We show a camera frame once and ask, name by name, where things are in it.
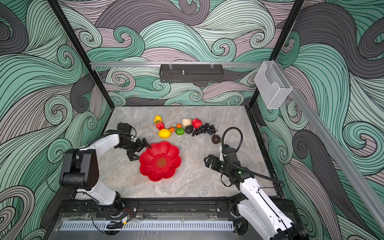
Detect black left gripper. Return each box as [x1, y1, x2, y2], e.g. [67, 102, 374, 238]
[118, 137, 151, 161]

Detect black corner frame post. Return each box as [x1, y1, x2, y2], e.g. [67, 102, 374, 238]
[47, 0, 115, 111]
[249, 1, 304, 109]

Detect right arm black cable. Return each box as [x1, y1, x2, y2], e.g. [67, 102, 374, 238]
[220, 126, 285, 184]

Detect orange fake tomatoes on vine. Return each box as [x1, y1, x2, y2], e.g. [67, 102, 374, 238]
[168, 124, 182, 133]

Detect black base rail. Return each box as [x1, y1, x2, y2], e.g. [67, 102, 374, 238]
[58, 194, 246, 219]

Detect white slotted cable duct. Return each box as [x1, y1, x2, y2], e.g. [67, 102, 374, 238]
[60, 220, 234, 232]

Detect green fake pepper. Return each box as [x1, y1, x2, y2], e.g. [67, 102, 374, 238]
[175, 128, 185, 136]

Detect dark purple fake plum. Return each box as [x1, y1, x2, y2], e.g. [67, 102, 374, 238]
[211, 135, 221, 144]

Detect red fake apple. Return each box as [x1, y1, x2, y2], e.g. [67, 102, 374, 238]
[192, 118, 203, 129]

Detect black fake grape bunch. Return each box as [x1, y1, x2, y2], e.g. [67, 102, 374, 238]
[192, 123, 217, 137]

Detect clear plastic wall bin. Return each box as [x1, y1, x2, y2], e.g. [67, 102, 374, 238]
[254, 61, 292, 110]

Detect aluminium rail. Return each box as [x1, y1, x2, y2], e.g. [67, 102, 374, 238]
[274, 61, 384, 230]
[90, 61, 262, 69]

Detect beige fake garlic bulb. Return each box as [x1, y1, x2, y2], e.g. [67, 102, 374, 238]
[182, 118, 192, 127]

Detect aluminium right rail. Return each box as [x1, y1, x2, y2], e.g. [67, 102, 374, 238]
[274, 61, 384, 230]

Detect yellow fake lemon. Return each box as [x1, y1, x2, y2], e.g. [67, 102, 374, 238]
[158, 129, 172, 139]

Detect red fake strawberry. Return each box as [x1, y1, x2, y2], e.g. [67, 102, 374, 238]
[155, 121, 165, 131]

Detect black corner frame post right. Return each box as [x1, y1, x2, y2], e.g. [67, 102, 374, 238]
[249, 1, 304, 109]

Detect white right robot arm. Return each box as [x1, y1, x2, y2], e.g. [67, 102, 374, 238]
[204, 145, 309, 240]

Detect aluminium back rail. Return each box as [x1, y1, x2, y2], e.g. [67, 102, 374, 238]
[90, 61, 262, 69]

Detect black wall tray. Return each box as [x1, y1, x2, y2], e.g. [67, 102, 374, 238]
[159, 65, 224, 84]

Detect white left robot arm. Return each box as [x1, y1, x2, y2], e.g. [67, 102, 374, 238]
[59, 123, 152, 213]

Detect black corner frame post left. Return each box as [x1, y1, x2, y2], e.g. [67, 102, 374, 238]
[47, 0, 115, 111]

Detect yellow fake pepper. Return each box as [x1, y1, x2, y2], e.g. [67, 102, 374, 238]
[154, 115, 162, 124]

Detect red flower-shaped fruit bowl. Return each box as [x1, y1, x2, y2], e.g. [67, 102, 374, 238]
[139, 142, 182, 182]

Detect dark fake avocado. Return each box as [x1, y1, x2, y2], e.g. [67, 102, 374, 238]
[185, 125, 194, 135]

